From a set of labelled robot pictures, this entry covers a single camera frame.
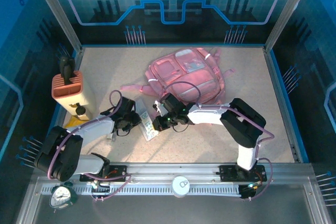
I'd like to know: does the aluminium front frame rail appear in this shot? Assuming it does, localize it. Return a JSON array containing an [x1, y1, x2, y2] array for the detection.
[[35, 162, 313, 185]]

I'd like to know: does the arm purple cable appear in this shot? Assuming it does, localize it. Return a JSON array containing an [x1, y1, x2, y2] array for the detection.
[[47, 90, 132, 203], [160, 81, 275, 201]]

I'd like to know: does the orange cream knife block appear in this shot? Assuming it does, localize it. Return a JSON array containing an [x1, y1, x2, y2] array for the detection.
[[51, 71, 94, 119]]

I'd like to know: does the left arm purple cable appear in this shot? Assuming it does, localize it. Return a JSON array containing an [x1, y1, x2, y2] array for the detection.
[[47, 90, 132, 203]]

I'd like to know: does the black controller box with wires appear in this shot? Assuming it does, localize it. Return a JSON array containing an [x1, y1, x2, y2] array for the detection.
[[90, 178, 111, 202], [238, 182, 263, 201]]

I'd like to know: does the aluminium frame post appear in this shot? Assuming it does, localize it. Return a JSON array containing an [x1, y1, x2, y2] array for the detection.
[[28, 0, 84, 54], [263, 0, 317, 54]]

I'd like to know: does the pink school backpack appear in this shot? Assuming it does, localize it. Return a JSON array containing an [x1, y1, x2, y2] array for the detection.
[[120, 47, 236, 105]]

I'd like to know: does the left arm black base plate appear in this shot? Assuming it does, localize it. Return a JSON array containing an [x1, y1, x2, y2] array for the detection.
[[79, 165, 129, 183]]

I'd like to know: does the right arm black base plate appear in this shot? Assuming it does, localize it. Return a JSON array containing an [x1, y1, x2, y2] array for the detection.
[[219, 165, 268, 183]]

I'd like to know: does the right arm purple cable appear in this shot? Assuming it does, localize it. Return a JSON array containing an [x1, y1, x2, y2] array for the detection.
[[160, 81, 275, 201]]

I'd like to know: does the black knife handle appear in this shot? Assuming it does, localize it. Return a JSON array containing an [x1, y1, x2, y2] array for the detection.
[[65, 58, 77, 86], [59, 56, 69, 78]]

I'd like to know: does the green alarm clock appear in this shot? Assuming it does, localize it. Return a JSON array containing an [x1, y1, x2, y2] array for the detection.
[[49, 181, 78, 213]]

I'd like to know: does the white round button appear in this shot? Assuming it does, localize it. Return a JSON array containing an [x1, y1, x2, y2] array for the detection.
[[171, 176, 191, 198]]

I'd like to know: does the white slotted cable duct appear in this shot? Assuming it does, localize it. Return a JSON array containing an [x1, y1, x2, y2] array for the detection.
[[40, 184, 242, 197]]

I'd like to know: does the yellow plastic packet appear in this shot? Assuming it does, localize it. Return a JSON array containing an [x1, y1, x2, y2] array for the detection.
[[64, 118, 82, 130]]

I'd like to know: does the clear plastic stationery pouch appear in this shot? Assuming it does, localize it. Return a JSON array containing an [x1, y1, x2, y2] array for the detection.
[[135, 99, 160, 142]]

